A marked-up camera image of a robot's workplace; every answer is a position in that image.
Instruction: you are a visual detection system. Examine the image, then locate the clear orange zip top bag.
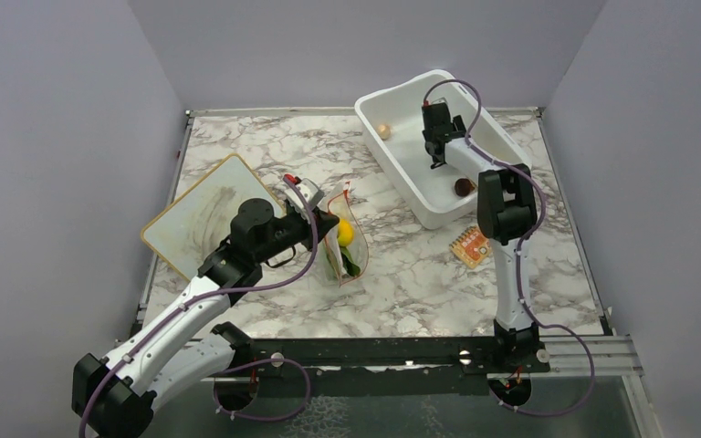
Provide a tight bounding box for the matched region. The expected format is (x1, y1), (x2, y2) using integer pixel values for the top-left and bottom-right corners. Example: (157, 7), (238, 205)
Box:
(316, 181), (369, 287)

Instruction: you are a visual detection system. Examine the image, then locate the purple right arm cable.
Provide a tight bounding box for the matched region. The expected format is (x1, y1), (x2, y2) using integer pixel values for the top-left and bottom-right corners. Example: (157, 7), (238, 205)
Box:
(423, 78), (597, 418)

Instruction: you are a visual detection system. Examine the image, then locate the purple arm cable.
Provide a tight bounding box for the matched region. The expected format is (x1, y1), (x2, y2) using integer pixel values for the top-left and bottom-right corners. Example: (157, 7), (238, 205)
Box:
(78, 178), (321, 438)
(423, 78), (597, 418)

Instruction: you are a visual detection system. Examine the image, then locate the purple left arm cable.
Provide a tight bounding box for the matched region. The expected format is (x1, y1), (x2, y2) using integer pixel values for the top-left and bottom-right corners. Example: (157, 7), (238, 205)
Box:
(78, 178), (321, 438)

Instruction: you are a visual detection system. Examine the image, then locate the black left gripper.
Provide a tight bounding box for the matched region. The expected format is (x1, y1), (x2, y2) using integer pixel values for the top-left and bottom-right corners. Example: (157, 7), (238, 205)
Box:
(256, 205), (340, 264)

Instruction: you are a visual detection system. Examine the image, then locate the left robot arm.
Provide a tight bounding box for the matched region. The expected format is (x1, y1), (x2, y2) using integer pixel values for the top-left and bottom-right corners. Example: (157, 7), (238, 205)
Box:
(72, 198), (340, 437)

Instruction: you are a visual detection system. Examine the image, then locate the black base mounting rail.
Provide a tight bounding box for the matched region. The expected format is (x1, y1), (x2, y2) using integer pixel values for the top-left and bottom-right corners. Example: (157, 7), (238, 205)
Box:
(213, 337), (550, 398)

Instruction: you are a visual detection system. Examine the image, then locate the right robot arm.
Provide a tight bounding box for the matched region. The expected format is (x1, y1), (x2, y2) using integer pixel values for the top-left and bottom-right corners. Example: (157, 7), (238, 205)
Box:
(422, 101), (540, 371)

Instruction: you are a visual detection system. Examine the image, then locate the green leafy vegetable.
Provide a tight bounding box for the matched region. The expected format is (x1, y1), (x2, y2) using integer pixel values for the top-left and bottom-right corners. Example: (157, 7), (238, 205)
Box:
(326, 246), (361, 280)

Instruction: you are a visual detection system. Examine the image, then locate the white yellow-edged cutting board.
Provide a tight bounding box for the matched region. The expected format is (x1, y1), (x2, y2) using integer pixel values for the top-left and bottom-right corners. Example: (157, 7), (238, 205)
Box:
(141, 153), (284, 280)

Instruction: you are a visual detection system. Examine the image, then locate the white plastic bin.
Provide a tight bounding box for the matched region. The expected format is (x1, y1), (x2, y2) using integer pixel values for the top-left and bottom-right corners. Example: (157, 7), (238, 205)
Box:
(354, 69), (532, 229)

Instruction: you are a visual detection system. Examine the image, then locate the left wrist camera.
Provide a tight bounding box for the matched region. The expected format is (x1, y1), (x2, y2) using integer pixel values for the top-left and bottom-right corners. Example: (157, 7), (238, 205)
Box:
(283, 173), (325, 214)

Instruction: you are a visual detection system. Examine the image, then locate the dark brown chestnut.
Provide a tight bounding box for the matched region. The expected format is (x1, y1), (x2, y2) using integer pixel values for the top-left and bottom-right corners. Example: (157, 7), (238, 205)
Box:
(454, 178), (476, 198)

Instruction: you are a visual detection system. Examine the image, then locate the yellow banana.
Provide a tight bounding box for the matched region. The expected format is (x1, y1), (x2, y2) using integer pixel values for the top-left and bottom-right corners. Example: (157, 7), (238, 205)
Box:
(336, 219), (355, 247)

